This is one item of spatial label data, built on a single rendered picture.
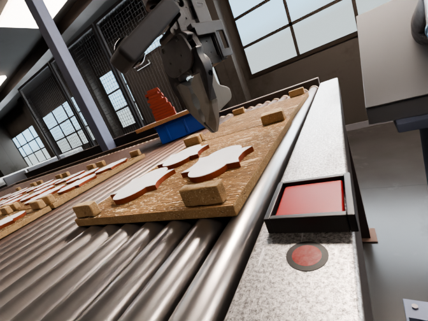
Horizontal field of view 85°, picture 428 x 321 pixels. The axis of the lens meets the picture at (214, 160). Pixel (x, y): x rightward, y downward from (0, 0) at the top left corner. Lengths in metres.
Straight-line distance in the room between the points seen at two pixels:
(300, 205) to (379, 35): 0.57
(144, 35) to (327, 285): 0.31
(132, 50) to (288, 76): 3.30
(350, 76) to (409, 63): 2.82
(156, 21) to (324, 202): 0.29
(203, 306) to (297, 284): 0.07
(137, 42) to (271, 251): 0.27
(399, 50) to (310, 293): 0.60
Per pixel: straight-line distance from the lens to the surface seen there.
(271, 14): 3.61
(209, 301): 0.20
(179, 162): 0.54
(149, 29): 0.34
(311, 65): 3.50
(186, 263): 0.25
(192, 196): 0.29
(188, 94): 0.37
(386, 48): 0.71
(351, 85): 3.50
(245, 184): 0.31
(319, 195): 0.25
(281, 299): 0.19
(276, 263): 0.21
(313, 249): 0.21
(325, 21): 3.46
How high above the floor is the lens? 1.05
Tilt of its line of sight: 14 degrees down
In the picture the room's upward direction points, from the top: 22 degrees counter-clockwise
